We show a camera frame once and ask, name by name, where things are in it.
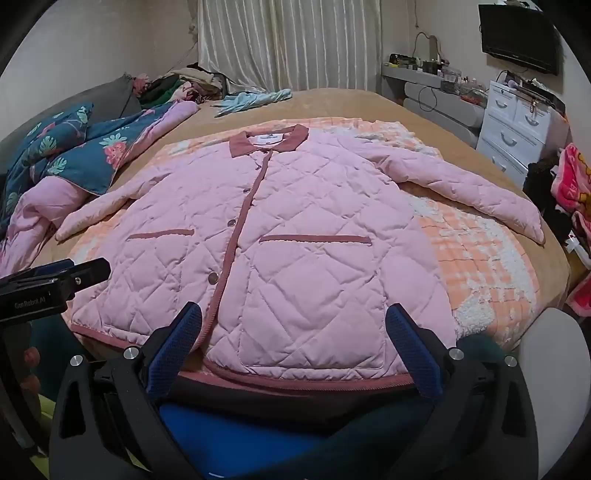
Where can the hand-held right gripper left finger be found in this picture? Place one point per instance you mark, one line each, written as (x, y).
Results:
(175, 350)

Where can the black wall television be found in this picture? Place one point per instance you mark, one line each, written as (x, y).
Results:
(517, 37)

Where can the white striped curtain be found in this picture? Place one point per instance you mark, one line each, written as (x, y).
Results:
(291, 41)

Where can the dark teal cloth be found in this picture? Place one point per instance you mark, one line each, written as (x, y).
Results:
(369, 443)

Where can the person's left hand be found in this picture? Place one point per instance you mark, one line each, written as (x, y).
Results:
(32, 364)

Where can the black box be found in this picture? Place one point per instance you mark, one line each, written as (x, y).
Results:
(545, 99)

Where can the light blue garment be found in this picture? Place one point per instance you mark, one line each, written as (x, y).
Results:
(249, 100)

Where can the dark fuzzy cloth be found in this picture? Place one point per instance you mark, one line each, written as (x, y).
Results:
(545, 184)

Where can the grey dressing table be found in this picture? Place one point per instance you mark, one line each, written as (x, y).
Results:
(443, 104)

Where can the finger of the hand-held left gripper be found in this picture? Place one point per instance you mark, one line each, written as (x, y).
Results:
(92, 270)
(46, 270)

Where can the white round object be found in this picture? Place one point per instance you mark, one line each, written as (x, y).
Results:
(554, 360)

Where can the arched table mirror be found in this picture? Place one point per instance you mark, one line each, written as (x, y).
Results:
(427, 46)

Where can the white drawer cabinet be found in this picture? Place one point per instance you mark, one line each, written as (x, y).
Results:
(512, 120)

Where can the pile of clothes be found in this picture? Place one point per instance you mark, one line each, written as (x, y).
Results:
(194, 85)

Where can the orange checked blanket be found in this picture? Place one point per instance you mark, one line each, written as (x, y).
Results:
(461, 240)

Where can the pink quilted jacket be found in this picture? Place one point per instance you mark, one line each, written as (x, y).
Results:
(300, 207)

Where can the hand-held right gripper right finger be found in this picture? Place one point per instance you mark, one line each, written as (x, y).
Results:
(415, 355)

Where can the grey headboard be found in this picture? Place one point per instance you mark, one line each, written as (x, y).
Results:
(101, 97)

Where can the teal floral quilt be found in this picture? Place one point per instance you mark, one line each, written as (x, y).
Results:
(69, 147)

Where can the pink printed blanket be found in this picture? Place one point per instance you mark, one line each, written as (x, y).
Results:
(572, 180)

